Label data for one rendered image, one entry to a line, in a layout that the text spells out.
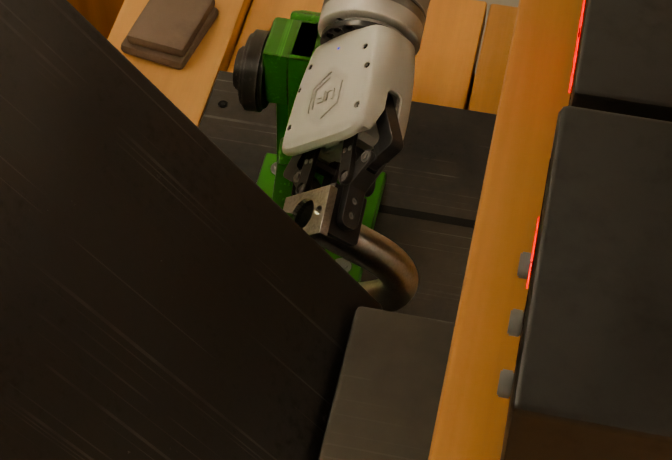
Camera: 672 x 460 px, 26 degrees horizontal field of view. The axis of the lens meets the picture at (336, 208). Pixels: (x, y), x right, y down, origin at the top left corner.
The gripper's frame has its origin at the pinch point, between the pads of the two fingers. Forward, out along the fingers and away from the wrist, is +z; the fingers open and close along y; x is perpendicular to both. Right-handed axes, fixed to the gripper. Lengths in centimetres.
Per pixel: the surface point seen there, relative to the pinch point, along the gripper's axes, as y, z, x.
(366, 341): 7.7, 10.7, 0.0
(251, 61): -16.4, -18.4, -0.2
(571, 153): 43.8, 13.3, -19.6
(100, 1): -85, -55, 14
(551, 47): 34.8, 2.0, -13.2
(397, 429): 11.2, 16.9, 1.3
